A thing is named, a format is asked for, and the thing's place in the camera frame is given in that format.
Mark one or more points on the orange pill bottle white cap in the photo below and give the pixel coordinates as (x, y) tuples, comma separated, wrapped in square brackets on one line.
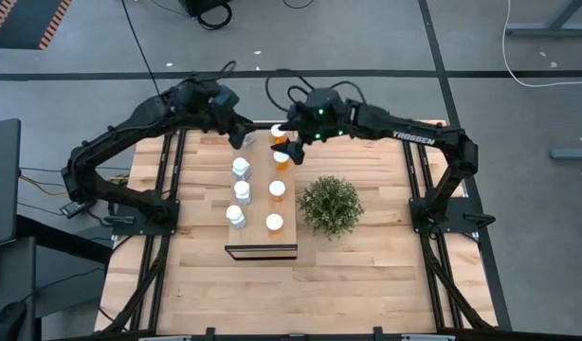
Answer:
[(277, 132), (280, 158), (274, 222), (277, 188)]

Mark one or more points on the black aluminium rig frame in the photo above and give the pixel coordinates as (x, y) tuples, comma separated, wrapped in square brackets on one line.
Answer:
[(261, 124)]

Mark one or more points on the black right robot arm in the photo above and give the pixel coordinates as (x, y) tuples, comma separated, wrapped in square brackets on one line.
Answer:
[(414, 137)]

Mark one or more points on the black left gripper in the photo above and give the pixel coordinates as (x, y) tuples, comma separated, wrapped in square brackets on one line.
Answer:
[(198, 102)]

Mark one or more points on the black table base beam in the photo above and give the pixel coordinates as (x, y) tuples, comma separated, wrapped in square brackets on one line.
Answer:
[(59, 237)]

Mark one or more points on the grey metal table frame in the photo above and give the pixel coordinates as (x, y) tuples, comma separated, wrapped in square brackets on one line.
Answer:
[(547, 31)]

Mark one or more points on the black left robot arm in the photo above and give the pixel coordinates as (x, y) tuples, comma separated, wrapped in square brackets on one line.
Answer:
[(115, 195)]

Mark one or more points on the grey metal bar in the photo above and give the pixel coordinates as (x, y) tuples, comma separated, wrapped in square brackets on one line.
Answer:
[(573, 153)]

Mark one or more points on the wooden shelf with black frame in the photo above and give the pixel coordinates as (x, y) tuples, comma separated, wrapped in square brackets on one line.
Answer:
[(260, 208)]

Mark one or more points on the dark side desk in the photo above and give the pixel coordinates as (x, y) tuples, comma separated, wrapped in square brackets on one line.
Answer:
[(11, 270)]

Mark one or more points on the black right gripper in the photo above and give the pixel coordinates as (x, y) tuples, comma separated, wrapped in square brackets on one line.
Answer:
[(326, 118)]

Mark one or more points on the green plant in black pot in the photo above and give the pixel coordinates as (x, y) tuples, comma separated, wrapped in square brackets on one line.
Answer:
[(330, 206)]

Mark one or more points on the grey monitor panel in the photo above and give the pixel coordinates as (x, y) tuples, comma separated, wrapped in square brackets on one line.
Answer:
[(2, 180)]

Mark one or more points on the black power adapter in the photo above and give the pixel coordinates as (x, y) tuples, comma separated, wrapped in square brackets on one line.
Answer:
[(74, 209)]

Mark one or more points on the black computer mouse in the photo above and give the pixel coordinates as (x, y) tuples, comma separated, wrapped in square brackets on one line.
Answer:
[(7, 324)]

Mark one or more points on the orange striped black ramp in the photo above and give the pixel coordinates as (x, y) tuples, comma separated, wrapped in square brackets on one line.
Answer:
[(25, 23)]

